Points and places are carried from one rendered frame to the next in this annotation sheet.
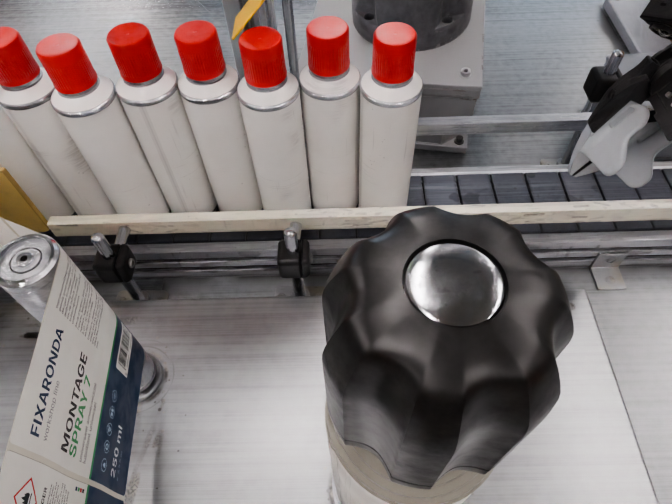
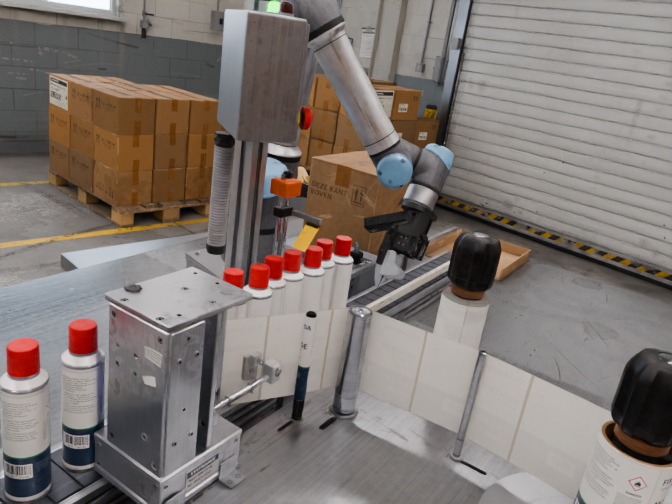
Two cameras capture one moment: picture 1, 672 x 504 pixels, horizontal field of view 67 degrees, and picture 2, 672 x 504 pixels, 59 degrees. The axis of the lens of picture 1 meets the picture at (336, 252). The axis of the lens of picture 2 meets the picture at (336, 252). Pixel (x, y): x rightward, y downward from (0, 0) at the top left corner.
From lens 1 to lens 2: 96 cm
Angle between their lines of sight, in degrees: 57
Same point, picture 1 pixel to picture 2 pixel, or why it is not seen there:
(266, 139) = (318, 291)
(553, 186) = (366, 300)
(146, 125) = (280, 299)
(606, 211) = (396, 294)
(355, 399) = (485, 256)
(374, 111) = (344, 268)
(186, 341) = not seen: hidden behind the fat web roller
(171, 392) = (360, 406)
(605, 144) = (387, 267)
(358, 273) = (471, 237)
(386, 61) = (347, 247)
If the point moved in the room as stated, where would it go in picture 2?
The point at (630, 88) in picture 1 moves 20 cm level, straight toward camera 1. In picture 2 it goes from (387, 245) to (430, 280)
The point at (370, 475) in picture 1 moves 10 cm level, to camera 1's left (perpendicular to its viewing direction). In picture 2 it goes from (477, 303) to (455, 321)
